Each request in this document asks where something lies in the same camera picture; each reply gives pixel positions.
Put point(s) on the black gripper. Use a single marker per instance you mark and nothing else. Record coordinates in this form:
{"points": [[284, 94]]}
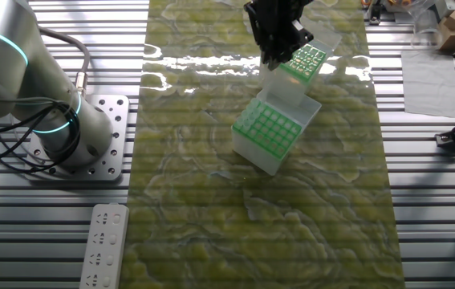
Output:
{"points": [[279, 12]]}

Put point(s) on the clear plastic cup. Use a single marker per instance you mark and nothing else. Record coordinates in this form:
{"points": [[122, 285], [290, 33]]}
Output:
{"points": [[425, 28]]}

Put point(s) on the silver perforated base plate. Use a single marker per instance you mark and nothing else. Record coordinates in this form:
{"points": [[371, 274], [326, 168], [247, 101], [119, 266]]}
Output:
{"points": [[120, 144]]}

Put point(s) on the green marble pattern mat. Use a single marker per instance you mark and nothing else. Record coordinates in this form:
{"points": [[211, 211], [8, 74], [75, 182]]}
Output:
{"points": [[211, 221]]}

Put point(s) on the white paper sheet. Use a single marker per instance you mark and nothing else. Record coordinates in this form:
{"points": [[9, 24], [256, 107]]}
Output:
{"points": [[429, 84]]}

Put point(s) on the white power strip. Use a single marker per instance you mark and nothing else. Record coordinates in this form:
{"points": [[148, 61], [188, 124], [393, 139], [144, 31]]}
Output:
{"points": [[104, 249]]}

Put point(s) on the green rack pipette tip box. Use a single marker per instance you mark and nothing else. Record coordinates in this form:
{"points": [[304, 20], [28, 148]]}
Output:
{"points": [[309, 62], [259, 156]]}

